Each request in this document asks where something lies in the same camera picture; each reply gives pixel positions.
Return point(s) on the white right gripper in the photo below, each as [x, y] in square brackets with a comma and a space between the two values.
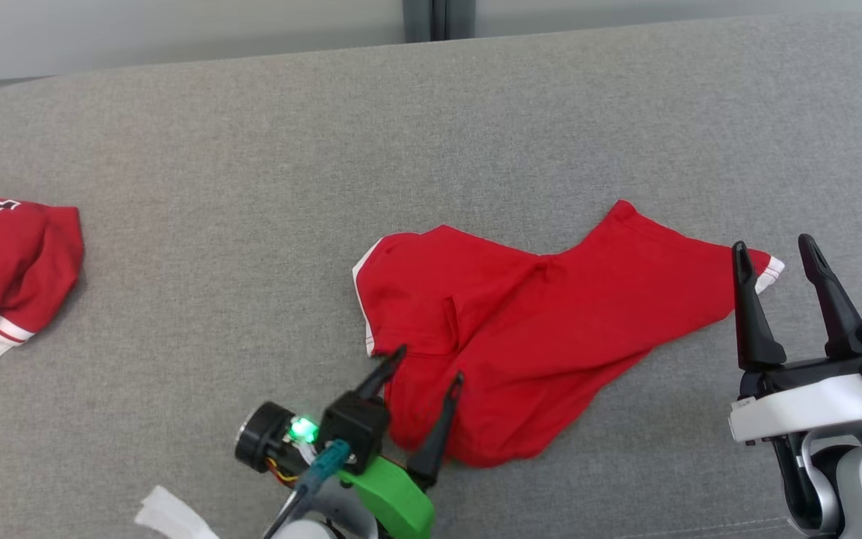
[812, 412]

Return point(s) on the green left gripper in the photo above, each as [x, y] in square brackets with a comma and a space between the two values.
[397, 509]

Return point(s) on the red shorts white trim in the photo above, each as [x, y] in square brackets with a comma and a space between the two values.
[551, 329]

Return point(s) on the red basketball jersey white trim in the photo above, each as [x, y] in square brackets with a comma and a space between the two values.
[19, 262]

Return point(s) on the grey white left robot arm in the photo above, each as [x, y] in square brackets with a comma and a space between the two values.
[311, 531]

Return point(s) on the grey fabric sofa seat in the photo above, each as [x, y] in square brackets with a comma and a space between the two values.
[251, 224]

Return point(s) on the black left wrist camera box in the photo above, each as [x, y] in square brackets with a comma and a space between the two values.
[352, 427]

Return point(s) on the grey partition post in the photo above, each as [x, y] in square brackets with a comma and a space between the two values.
[420, 19]

